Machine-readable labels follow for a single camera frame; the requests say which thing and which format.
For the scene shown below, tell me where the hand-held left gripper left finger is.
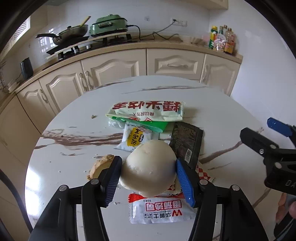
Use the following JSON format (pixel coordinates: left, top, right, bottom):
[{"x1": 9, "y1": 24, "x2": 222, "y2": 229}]
[{"x1": 28, "y1": 156, "x2": 123, "y2": 241}]

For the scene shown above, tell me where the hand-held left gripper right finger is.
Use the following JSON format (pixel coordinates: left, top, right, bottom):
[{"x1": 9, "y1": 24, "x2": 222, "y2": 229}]
[{"x1": 175, "y1": 158, "x2": 270, "y2": 241}]

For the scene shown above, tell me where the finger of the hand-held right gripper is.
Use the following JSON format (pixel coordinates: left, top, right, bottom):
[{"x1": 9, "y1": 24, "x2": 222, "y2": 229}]
[
  {"x1": 267, "y1": 118, "x2": 296, "y2": 139},
  {"x1": 240, "y1": 127, "x2": 281, "y2": 161}
]

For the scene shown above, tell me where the brown bread piece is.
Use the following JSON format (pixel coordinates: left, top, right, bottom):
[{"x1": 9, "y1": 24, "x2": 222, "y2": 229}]
[{"x1": 87, "y1": 154, "x2": 115, "y2": 181}]

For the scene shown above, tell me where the red checkered wrapper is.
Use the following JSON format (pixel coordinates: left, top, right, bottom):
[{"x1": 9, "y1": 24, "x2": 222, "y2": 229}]
[{"x1": 195, "y1": 162, "x2": 215, "y2": 182}]

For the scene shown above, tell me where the white steamed bun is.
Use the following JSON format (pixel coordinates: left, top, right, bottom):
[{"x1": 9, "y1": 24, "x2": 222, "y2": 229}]
[{"x1": 120, "y1": 139, "x2": 177, "y2": 197}]

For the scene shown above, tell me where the red and white sachet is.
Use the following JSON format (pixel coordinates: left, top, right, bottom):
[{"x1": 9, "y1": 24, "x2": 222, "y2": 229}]
[{"x1": 128, "y1": 193, "x2": 197, "y2": 224}]

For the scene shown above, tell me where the black snack packet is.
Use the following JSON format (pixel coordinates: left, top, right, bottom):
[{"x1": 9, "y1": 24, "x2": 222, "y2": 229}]
[{"x1": 169, "y1": 122, "x2": 204, "y2": 168}]

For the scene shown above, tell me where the white packet yellow label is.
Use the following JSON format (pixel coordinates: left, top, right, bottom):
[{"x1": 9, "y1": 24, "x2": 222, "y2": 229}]
[{"x1": 114, "y1": 123, "x2": 160, "y2": 152}]

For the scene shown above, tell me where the person's right hand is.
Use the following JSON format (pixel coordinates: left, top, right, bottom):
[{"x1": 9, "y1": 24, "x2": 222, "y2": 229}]
[{"x1": 275, "y1": 194, "x2": 296, "y2": 223}]

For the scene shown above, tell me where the green plastic bag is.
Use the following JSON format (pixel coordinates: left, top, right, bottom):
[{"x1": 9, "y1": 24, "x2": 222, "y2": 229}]
[{"x1": 109, "y1": 117, "x2": 169, "y2": 133}]

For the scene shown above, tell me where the large white bag red print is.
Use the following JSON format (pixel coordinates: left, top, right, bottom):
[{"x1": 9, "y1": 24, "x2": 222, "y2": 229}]
[{"x1": 106, "y1": 101, "x2": 185, "y2": 122}]

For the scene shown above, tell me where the amber oil bottle red label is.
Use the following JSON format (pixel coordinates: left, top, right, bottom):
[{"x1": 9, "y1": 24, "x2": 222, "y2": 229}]
[{"x1": 224, "y1": 28, "x2": 236, "y2": 55}]

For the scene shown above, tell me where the clear bottle white label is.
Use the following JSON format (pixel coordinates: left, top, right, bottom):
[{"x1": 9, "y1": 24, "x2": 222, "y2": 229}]
[{"x1": 217, "y1": 25, "x2": 228, "y2": 51}]

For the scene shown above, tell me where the yellow green condiment bottle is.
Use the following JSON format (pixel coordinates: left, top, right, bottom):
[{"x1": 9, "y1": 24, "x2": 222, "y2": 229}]
[{"x1": 209, "y1": 26, "x2": 219, "y2": 49}]

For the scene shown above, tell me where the round white marble table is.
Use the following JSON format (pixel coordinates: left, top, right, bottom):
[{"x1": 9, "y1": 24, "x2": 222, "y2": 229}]
[{"x1": 0, "y1": 47, "x2": 243, "y2": 186}]

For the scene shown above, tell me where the beige kitchen countertop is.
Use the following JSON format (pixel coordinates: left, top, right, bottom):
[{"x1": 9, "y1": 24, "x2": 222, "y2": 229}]
[{"x1": 0, "y1": 35, "x2": 244, "y2": 98}]

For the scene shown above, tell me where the stack of white bowls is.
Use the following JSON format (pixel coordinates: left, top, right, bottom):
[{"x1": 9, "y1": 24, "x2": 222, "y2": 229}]
[{"x1": 8, "y1": 81, "x2": 21, "y2": 93}]

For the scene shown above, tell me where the black gas stove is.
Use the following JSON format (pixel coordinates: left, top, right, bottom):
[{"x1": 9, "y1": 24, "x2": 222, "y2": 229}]
[{"x1": 42, "y1": 34, "x2": 139, "y2": 70}]

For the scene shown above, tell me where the black electric kettle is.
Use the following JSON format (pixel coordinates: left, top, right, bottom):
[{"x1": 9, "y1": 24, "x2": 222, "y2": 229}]
[{"x1": 20, "y1": 57, "x2": 33, "y2": 80}]

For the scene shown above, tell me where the wok with lid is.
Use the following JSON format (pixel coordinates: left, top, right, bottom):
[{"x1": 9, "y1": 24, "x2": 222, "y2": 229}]
[{"x1": 36, "y1": 16, "x2": 91, "y2": 46}]

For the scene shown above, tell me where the green electric cooker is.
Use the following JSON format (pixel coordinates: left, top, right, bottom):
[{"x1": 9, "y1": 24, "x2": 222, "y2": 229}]
[{"x1": 90, "y1": 15, "x2": 130, "y2": 37}]

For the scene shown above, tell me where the black power cable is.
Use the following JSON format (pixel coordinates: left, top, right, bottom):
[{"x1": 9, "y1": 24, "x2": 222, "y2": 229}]
[{"x1": 125, "y1": 23, "x2": 179, "y2": 42}]

